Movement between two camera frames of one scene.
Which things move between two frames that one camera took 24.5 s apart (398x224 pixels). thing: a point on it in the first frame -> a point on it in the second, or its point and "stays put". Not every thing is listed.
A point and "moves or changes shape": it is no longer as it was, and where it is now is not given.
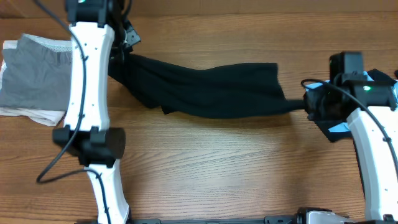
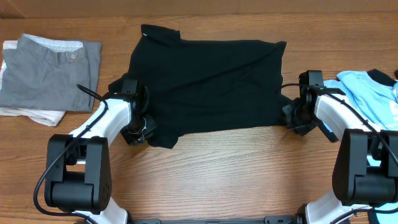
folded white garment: (50, 117) stays put
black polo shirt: (239, 90) moves or changes shape
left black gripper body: (129, 37) -> (140, 129)
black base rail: (270, 219) stays put
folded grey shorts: (37, 74) stays put
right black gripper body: (314, 104) -> (292, 116)
